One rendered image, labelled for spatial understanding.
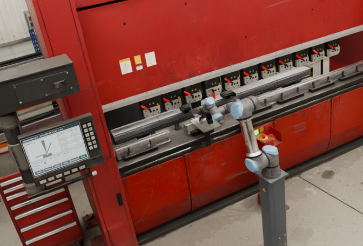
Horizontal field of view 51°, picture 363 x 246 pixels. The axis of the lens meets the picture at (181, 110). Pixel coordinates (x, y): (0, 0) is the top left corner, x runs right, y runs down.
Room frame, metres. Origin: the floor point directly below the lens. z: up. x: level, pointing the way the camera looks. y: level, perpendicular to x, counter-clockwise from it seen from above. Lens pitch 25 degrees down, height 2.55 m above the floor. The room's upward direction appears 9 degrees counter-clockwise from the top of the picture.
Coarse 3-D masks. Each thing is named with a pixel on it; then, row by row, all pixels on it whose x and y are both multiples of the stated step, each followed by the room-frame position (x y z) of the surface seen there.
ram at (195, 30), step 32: (128, 0) 2.90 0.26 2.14; (160, 0) 2.99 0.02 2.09; (192, 0) 3.09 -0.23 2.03; (224, 0) 3.19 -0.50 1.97; (256, 0) 3.31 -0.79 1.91; (288, 0) 3.43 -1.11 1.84; (320, 0) 3.57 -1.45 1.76; (352, 0) 3.71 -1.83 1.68; (96, 32) 2.80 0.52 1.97; (128, 32) 2.88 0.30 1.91; (160, 32) 2.98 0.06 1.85; (192, 32) 3.07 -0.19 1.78; (224, 32) 3.18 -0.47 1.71; (256, 32) 3.30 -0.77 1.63; (288, 32) 3.43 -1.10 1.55; (320, 32) 3.57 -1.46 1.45; (352, 32) 3.72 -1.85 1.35; (96, 64) 2.78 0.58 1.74; (160, 64) 2.96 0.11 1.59; (192, 64) 3.06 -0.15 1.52; (224, 64) 3.17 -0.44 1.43; (128, 96) 2.84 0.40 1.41
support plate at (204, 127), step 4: (192, 120) 3.04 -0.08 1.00; (196, 124) 2.96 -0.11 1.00; (204, 124) 2.93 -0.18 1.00; (208, 124) 2.92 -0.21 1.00; (212, 124) 2.91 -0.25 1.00; (216, 124) 2.90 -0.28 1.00; (220, 124) 2.89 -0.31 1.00; (200, 128) 2.87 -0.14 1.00; (204, 128) 2.86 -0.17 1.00; (208, 128) 2.85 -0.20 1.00; (212, 128) 2.83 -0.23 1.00; (204, 132) 2.80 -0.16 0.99
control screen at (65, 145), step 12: (48, 132) 2.07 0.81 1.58; (60, 132) 2.09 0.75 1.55; (72, 132) 2.12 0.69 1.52; (24, 144) 2.01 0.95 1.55; (36, 144) 2.04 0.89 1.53; (48, 144) 2.06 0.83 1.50; (60, 144) 2.09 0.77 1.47; (72, 144) 2.11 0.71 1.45; (84, 144) 2.14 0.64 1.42; (36, 156) 2.03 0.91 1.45; (48, 156) 2.05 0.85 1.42; (60, 156) 2.08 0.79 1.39; (72, 156) 2.10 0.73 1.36; (84, 156) 2.13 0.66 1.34; (36, 168) 2.02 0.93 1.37; (48, 168) 2.04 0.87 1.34
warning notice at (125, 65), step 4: (120, 60) 2.84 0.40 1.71; (124, 60) 2.85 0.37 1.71; (128, 60) 2.86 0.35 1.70; (120, 64) 2.84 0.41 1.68; (124, 64) 2.85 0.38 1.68; (128, 64) 2.86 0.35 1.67; (124, 68) 2.85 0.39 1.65; (128, 68) 2.86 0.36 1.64; (124, 72) 2.85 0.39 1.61; (128, 72) 2.86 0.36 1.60
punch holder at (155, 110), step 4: (156, 96) 2.93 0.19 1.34; (144, 100) 2.89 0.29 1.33; (148, 100) 2.90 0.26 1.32; (152, 100) 2.91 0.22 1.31; (156, 100) 2.92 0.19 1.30; (140, 104) 2.90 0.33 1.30; (144, 104) 2.88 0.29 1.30; (148, 104) 2.89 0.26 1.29; (152, 104) 2.91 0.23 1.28; (156, 104) 2.92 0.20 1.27; (140, 108) 2.95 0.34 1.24; (152, 108) 2.90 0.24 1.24; (156, 108) 2.91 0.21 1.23; (144, 112) 2.88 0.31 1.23; (148, 112) 2.89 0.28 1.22; (152, 112) 2.90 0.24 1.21; (156, 112) 2.91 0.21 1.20; (144, 116) 2.87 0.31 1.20; (148, 116) 2.88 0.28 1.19; (152, 116) 2.90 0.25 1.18
